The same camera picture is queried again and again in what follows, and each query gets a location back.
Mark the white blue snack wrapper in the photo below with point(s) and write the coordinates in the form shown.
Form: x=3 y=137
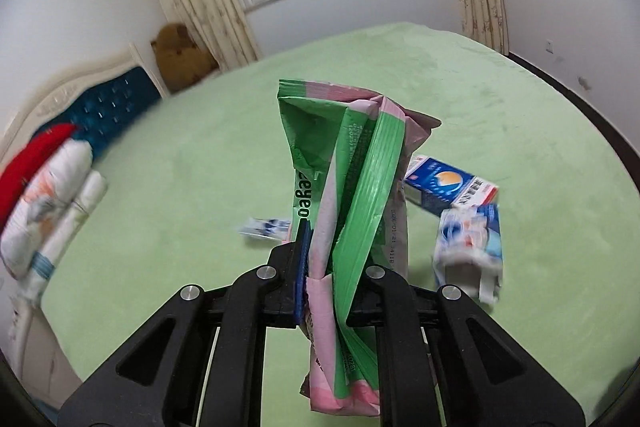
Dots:
x=274 y=229

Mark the cream and teal headboard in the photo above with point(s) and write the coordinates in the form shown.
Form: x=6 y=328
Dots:
x=101 y=98

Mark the blue white milk carton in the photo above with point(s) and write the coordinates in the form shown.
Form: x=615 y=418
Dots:
x=468 y=252

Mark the green bed blanket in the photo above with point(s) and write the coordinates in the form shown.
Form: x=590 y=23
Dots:
x=187 y=175

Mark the blue medicine box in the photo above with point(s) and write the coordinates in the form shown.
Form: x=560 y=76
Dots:
x=436 y=186

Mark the red pillow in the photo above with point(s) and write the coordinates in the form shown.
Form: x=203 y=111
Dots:
x=25 y=164

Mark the brown teddy bear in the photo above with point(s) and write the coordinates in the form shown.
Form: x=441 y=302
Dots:
x=181 y=62

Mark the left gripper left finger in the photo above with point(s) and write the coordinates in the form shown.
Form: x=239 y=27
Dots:
x=199 y=359

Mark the cream bedside cabinet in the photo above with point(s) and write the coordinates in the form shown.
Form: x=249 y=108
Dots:
x=32 y=350

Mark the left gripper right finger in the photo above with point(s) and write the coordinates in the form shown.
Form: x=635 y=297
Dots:
x=443 y=361

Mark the green pink snack bag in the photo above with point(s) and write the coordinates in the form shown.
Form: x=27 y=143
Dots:
x=350 y=150

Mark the floral white lower pillow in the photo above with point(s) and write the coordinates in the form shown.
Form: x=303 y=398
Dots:
x=47 y=259

